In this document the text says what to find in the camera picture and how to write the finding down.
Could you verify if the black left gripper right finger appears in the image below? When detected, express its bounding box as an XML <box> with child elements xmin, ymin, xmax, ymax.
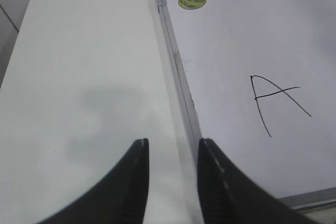
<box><xmin>197</xmin><ymin>138</ymin><xmax>314</xmax><ymax>223</ymax></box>

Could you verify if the white whiteboard with aluminium frame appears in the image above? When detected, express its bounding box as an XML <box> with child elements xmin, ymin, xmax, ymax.
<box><xmin>155</xmin><ymin>0</ymin><xmax>335</xmax><ymax>223</ymax></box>

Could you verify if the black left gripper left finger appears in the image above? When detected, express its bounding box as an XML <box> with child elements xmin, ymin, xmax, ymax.
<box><xmin>42</xmin><ymin>138</ymin><xmax>149</xmax><ymax>223</ymax></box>

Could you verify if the round green magnet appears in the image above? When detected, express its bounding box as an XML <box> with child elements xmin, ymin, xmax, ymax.
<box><xmin>178</xmin><ymin>0</ymin><xmax>206</xmax><ymax>10</ymax></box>

